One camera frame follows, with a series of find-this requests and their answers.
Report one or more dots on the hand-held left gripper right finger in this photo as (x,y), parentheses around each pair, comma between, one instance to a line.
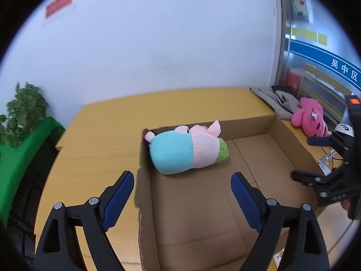
(245,200)

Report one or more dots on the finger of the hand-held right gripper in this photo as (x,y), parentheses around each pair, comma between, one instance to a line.
(318,140)
(304,176)

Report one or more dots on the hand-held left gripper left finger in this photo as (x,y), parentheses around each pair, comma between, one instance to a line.
(118,197)

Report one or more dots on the brown cardboard box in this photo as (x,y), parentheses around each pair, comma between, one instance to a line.
(197,203)

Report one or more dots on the blue pink pig plush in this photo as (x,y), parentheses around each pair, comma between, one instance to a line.
(174,152)

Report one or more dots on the person's right hand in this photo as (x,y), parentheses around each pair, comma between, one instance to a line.
(345,204)

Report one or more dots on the pink bear plush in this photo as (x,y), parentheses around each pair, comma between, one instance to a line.
(310,121)

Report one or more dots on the silver metal stand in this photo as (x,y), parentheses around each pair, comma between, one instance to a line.
(325,162)

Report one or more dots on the white panda figure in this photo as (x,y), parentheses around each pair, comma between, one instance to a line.
(344,129)

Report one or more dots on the grey cloth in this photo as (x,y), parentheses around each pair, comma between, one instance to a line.
(268,97)

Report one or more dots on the dark furniture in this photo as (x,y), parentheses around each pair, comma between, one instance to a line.
(31,197)

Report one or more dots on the blue banner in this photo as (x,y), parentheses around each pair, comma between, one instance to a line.
(316,52)

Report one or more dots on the yellow sticky note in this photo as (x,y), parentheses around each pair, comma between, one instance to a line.
(304,33)
(312,35)
(323,38)
(295,32)

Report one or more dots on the green potted plant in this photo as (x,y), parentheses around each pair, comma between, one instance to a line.
(25,104)

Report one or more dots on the cartoon poster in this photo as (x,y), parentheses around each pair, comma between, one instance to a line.
(299,4)

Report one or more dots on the metal door frame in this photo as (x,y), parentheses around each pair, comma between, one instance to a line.
(280,34)

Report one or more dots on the red wall sign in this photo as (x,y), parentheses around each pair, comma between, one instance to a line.
(59,4)

